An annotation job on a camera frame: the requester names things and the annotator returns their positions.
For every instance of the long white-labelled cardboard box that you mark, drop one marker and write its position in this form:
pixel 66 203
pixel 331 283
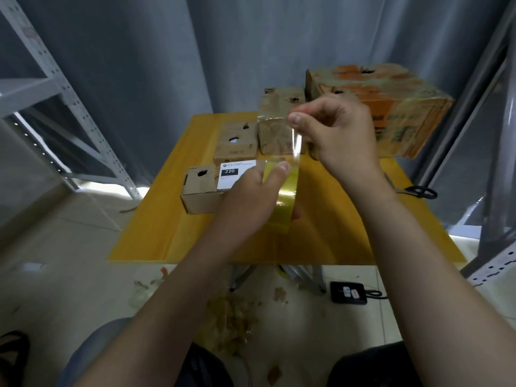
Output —
pixel 197 193

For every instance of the grey curtain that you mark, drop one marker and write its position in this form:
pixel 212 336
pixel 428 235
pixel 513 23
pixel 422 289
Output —
pixel 201 52

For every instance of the person's left hand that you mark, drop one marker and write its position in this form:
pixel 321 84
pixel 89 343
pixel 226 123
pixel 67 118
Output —
pixel 254 205

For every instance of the small cardboard box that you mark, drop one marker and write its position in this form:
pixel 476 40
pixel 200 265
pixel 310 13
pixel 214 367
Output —
pixel 235 145

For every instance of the person's right forearm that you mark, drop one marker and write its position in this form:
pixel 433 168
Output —
pixel 435 286

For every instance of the person's left forearm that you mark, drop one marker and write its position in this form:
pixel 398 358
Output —
pixel 169 310

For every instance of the large orange print cardboard box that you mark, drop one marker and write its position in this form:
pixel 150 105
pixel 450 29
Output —
pixel 403 108

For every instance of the medium brown cardboard box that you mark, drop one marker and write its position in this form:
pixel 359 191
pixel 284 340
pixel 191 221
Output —
pixel 276 125

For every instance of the black power adapter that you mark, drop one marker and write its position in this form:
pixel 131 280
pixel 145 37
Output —
pixel 348 292

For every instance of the yellow tape roll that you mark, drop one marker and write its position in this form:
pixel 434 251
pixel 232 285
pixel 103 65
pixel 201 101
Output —
pixel 287 197

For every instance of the grey metal shelf unit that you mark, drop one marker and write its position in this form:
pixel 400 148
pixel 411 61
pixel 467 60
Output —
pixel 32 88
pixel 496 157

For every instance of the yellow wooden table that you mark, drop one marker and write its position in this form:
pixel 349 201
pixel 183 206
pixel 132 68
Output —
pixel 161 229

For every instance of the black sandal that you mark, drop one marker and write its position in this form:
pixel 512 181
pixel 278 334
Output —
pixel 12 354

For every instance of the person's right hand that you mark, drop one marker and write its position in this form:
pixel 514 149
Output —
pixel 343 137

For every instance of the person's right leg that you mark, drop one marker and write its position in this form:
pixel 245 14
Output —
pixel 375 368

